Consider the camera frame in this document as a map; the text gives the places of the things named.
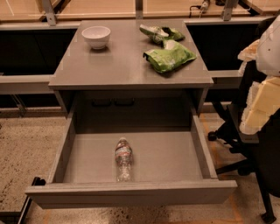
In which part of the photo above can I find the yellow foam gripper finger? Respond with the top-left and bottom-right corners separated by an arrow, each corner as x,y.
239,76 -> 280,135

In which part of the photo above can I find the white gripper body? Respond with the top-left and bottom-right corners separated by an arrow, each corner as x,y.
237,39 -> 259,74

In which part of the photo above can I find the clear plastic water bottle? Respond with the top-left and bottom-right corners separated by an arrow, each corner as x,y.
115,137 -> 133,182

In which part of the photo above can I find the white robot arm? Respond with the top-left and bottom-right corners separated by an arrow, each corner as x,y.
238,16 -> 280,135

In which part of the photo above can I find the grey open top drawer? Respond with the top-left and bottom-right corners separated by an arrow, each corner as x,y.
26,97 -> 236,208

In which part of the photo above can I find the grey counter cabinet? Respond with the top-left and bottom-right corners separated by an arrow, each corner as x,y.
48,18 -> 214,117

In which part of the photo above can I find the black office chair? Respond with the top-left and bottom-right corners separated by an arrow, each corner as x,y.
207,17 -> 280,224

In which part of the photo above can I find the green chip bag front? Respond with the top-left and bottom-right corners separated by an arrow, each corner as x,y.
143,39 -> 196,74

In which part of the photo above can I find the green chip bag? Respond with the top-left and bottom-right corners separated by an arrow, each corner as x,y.
143,39 -> 196,74
139,24 -> 186,44

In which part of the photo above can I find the green chip bag back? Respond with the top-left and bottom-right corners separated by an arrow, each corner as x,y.
139,24 -> 186,44

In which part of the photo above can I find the white ceramic bowl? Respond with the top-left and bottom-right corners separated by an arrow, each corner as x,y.
81,26 -> 111,49

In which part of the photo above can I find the black cable with plug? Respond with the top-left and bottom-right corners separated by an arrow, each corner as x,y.
188,0 -> 211,18

